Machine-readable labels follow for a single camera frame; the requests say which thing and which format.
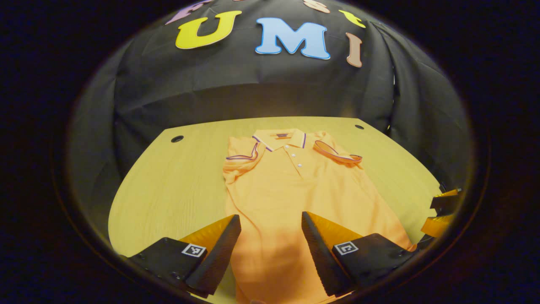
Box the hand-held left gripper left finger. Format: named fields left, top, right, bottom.
left=126, top=214, right=242, bottom=296

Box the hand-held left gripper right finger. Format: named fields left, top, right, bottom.
left=301, top=211, right=417, bottom=297

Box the orange polo T-shirt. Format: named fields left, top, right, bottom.
left=222, top=128, right=417, bottom=304

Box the black backdrop cloth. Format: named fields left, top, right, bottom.
left=67, top=0, right=475, bottom=237

